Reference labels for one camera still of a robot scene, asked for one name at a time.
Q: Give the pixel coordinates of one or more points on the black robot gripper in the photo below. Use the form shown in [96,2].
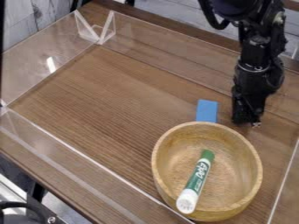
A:
[255,82]

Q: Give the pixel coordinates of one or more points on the blue foam block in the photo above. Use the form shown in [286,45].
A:
[207,111]

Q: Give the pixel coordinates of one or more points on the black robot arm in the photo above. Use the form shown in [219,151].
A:
[260,22]

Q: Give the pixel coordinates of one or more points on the brown wooden bowl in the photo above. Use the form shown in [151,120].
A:
[235,176]

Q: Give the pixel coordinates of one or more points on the green Expo marker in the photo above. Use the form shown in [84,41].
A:
[191,192]

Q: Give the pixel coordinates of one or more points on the clear acrylic tray wall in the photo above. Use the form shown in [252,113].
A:
[94,88]

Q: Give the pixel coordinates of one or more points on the black metal bracket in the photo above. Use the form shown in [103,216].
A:
[49,216]

